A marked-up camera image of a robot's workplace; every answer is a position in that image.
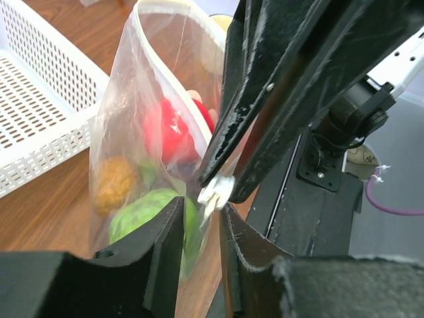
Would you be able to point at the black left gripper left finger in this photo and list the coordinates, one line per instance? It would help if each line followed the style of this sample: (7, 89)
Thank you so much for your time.
(135, 277)

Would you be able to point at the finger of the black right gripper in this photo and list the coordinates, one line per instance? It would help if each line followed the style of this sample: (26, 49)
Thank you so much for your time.
(262, 49)
(348, 41)

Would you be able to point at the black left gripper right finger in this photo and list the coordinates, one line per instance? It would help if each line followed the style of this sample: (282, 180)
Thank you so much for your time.
(261, 280)

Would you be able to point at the green custard apple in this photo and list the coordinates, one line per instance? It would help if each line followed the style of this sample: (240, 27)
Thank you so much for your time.
(144, 209)

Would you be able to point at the brown orange fruit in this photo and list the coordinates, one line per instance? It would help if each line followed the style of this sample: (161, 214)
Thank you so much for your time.
(116, 181)

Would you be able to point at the green leafy toy fruit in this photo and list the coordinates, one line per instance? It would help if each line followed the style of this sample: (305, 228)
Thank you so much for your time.
(148, 173)

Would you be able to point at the red apple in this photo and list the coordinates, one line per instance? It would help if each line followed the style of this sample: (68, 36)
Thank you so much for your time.
(166, 136)

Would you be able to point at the clear polka dot zip bag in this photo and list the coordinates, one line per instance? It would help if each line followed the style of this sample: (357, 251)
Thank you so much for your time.
(168, 50)

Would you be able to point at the white perforated plastic basket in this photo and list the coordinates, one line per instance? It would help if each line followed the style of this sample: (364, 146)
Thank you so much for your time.
(50, 92)

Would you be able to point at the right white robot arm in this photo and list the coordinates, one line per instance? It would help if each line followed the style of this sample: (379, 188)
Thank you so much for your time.
(381, 83)

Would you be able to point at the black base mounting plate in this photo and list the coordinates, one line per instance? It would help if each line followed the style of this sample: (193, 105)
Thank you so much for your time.
(306, 213)

